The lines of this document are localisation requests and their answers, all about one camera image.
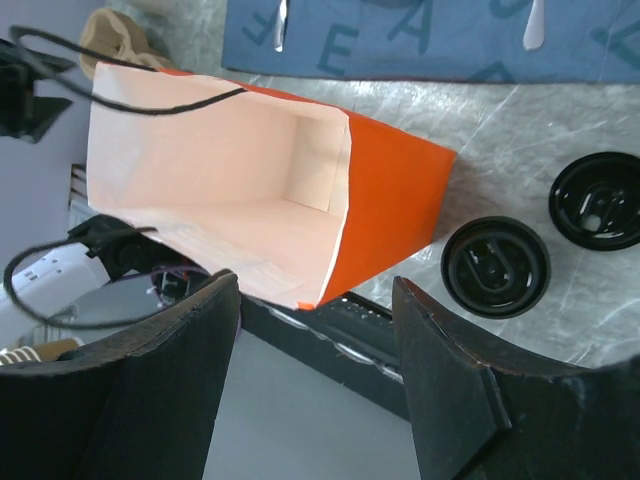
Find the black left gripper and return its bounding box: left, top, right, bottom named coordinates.
left=1, top=39, right=72, bottom=144

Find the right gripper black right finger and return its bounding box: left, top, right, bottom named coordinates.
left=392, top=277, right=639, bottom=479

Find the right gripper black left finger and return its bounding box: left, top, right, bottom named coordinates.
left=1, top=270, right=240, bottom=479

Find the brown cardboard cup carrier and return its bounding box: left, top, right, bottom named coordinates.
left=79, top=8, right=174, bottom=69

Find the black plastic cup lid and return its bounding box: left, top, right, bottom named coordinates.
left=548, top=152, right=639, bottom=251

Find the orange paper bag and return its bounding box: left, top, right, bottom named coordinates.
left=2, top=24, right=459, bottom=331

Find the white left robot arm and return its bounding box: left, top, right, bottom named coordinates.
left=1, top=40, right=208, bottom=343

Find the white wrapped straws bundle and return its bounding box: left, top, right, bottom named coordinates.
left=0, top=346, right=42, bottom=366

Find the silver fork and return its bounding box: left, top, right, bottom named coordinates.
left=273, top=0, right=289, bottom=53

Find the silver spoon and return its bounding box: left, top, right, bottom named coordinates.
left=522, top=0, right=545, bottom=51

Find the blue letter placemat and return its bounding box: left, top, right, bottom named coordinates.
left=222, top=0, right=639, bottom=84

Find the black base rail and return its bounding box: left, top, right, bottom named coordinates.
left=241, top=292, right=409, bottom=420

